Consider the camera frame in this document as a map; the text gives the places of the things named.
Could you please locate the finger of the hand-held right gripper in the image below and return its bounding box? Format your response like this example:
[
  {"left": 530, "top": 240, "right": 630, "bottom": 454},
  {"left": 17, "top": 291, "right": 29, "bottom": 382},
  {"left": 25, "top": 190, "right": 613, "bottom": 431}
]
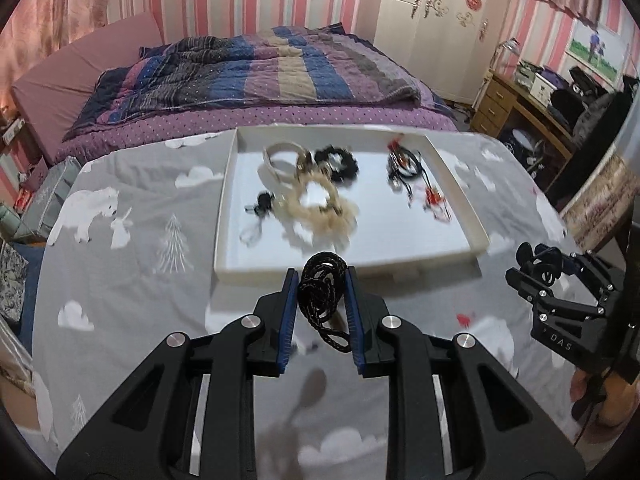
[
  {"left": 505, "top": 266, "right": 608, "bottom": 322},
  {"left": 516, "top": 241, "right": 623, "bottom": 293}
]

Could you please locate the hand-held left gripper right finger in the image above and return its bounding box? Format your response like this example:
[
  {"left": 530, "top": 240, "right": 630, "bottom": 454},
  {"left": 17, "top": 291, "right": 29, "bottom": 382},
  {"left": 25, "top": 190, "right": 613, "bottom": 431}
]
[{"left": 342, "top": 266, "right": 586, "bottom": 480}]

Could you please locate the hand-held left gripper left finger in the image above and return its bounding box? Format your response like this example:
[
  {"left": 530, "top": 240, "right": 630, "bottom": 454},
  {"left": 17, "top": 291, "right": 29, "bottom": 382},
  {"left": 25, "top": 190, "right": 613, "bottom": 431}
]
[{"left": 55, "top": 267, "right": 301, "bottom": 480}]

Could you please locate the black braided cord necklace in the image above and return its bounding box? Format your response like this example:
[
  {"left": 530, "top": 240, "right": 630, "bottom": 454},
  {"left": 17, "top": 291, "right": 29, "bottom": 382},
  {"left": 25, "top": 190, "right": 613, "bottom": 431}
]
[{"left": 297, "top": 251, "right": 353, "bottom": 353}]

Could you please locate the white shallow tray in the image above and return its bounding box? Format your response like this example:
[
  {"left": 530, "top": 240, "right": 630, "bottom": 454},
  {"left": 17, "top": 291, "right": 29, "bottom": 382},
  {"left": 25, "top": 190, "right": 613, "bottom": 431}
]
[{"left": 214, "top": 127, "right": 491, "bottom": 286}]

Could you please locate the beige fluffy scrunchie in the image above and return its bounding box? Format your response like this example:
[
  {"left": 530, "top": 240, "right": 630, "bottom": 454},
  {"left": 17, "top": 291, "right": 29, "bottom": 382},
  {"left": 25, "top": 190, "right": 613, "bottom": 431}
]
[{"left": 282, "top": 175, "right": 361, "bottom": 236}]

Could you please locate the black hair tie clear charm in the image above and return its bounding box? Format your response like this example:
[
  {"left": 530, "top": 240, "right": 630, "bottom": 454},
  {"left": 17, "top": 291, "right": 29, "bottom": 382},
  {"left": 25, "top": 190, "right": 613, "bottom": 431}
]
[{"left": 240, "top": 190, "right": 276, "bottom": 248}]

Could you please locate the black cord red bead bracelet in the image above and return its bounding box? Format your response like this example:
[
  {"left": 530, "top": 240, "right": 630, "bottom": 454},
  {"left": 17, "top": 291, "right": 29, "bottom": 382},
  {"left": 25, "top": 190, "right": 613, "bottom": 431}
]
[{"left": 410, "top": 175, "right": 453, "bottom": 223}]

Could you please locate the black scrunchie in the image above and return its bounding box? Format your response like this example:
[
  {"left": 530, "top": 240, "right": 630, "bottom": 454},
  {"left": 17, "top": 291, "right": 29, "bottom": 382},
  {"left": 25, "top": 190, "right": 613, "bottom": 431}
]
[{"left": 314, "top": 144, "right": 360, "bottom": 180}]

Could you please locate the thin black cord bracelet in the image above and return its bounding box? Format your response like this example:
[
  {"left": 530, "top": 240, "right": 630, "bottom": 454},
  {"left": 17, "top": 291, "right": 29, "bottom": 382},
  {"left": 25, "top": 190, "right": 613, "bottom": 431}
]
[{"left": 395, "top": 149, "right": 426, "bottom": 186}]

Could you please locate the person's right hand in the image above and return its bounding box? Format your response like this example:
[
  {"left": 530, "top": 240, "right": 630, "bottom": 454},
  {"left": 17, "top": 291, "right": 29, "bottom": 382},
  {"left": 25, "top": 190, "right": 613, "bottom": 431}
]
[{"left": 570, "top": 367, "right": 633, "bottom": 428}]

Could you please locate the brown patterned cloth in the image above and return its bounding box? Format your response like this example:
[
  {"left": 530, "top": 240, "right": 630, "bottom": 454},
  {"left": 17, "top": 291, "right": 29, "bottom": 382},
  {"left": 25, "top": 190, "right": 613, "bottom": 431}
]
[{"left": 575, "top": 155, "right": 640, "bottom": 251}]

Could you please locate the dark round drum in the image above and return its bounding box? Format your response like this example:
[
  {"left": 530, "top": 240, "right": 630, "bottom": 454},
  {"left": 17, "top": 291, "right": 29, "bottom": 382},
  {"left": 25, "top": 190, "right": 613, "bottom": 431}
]
[{"left": 497, "top": 127, "right": 546, "bottom": 166}]

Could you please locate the black bags pile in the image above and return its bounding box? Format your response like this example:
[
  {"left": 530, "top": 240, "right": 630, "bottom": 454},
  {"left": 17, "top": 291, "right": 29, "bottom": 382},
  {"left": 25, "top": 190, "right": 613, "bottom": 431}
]
[{"left": 547, "top": 67, "right": 636, "bottom": 161}]

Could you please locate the grey printed tablecloth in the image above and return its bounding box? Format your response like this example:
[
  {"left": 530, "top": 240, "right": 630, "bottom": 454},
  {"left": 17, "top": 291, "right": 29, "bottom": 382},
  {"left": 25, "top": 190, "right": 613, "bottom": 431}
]
[{"left": 30, "top": 130, "right": 601, "bottom": 480}]

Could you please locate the white bangle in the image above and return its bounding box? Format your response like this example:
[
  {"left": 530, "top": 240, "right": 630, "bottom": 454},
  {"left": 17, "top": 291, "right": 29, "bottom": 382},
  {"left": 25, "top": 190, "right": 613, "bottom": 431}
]
[{"left": 262, "top": 142, "right": 301, "bottom": 186}]

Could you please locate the wooden desk with drawers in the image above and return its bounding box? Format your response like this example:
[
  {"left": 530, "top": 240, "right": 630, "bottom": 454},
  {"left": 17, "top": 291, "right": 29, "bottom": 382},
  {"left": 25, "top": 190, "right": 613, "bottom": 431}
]
[{"left": 470, "top": 70, "right": 576, "bottom": 161}]

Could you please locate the small white box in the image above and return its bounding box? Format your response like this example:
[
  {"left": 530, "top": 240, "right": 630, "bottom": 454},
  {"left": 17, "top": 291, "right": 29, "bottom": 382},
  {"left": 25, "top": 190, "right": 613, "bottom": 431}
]
[{"left": 530, "top": 72, "right": 553, "bottom": 106}]

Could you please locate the purple dotted bed sheet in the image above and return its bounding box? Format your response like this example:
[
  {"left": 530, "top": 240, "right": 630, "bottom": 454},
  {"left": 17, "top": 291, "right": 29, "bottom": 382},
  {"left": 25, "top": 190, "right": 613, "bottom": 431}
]
[{"left": 55, "top": 82, "right": 458, "bottom": 163}]

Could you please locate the glass jar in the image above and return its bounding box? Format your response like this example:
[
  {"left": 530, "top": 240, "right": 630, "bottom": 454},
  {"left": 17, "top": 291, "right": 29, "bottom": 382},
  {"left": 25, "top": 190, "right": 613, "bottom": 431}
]
[{"left": 492, "top": 39, "right": 521, "bottom": 73}]

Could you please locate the cream wardrobe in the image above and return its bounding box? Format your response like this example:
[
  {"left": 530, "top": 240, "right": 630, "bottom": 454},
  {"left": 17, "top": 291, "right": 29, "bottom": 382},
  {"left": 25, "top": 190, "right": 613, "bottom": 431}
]
[{"left": 357, "top": 0, "right": 511, "bottom": 103}]

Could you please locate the striped quilt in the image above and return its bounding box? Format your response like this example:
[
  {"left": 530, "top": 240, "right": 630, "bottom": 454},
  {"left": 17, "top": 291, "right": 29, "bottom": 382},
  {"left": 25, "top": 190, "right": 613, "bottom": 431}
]
[{"left": 62, "top": 22, "right": 426, "bottom": 141}]

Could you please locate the blue cloth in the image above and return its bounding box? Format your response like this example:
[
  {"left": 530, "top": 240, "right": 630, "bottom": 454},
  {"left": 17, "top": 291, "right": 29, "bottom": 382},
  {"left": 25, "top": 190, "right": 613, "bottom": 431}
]
[{"left": 10, "top": 242, "right": 41, "bottom": 326}]

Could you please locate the grey storage bin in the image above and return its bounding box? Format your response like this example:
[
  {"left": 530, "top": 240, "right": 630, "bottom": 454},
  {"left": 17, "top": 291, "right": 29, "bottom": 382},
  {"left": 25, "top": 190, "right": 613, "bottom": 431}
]
[{"left": 20, "top": 156, "right": 83, "bottom": 226}]

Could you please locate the black white patterned cloth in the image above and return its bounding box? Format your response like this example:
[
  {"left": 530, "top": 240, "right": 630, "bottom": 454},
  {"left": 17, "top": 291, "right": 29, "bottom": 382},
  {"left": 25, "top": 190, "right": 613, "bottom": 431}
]
[{"left": 0, "top": 245, "right": 28, "bottom": 321}]

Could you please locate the pink padded headboard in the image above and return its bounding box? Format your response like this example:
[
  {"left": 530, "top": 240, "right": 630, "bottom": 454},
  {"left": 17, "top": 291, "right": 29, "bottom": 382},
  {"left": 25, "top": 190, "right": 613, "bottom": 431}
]
[{"left": 10, "top": 11, "right": 166, "bottom": 166}]

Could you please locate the pink floral curtain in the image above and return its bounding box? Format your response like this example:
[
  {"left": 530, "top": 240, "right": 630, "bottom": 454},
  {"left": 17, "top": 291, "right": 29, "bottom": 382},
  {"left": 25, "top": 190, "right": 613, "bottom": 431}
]
[{"left": 0, "top": 0, "right": 113, "bottom": 61}]

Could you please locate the wall poster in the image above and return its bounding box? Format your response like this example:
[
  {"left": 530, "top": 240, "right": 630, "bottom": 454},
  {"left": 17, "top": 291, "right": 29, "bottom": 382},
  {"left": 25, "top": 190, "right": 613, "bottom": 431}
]
[{"left": 565, "top": 19, "right": 628, "bottom": 83}]

